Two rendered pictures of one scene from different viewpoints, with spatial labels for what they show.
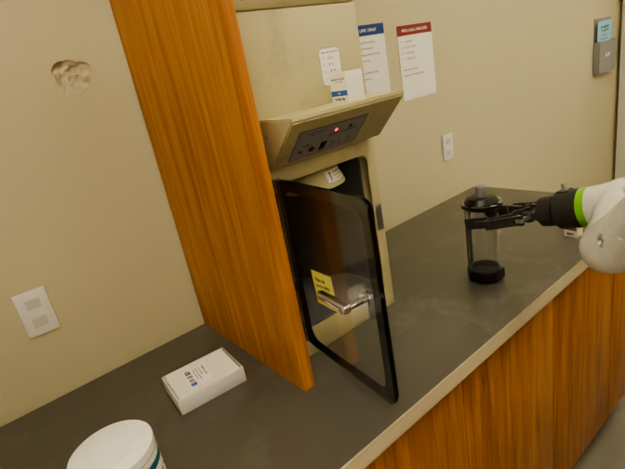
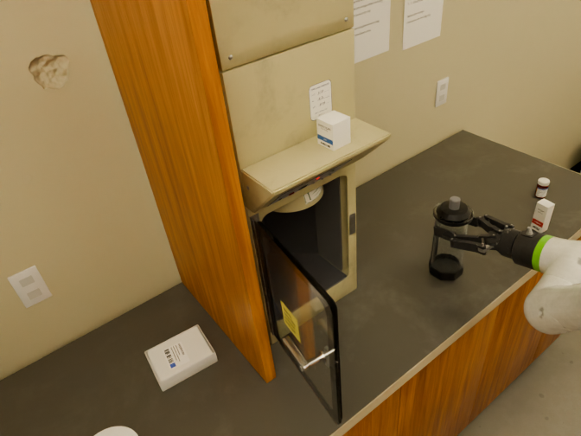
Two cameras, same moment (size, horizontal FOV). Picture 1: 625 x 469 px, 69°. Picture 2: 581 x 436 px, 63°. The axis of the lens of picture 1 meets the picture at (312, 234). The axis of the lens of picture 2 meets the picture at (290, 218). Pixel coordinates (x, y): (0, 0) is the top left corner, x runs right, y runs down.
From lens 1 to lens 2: 0.44 m
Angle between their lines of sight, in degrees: 18
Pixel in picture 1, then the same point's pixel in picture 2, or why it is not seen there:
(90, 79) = (69, 72)
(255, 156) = (236, 224)
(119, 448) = not seen: outside the picture
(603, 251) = (540, 321)
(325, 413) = (281, 411)
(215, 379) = (190, 362)
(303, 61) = (292, 103)
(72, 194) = (56, 184)
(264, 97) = (249, 145)
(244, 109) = (227, 188)
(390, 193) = not seen: hidden behind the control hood
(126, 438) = not seen: outside the picture
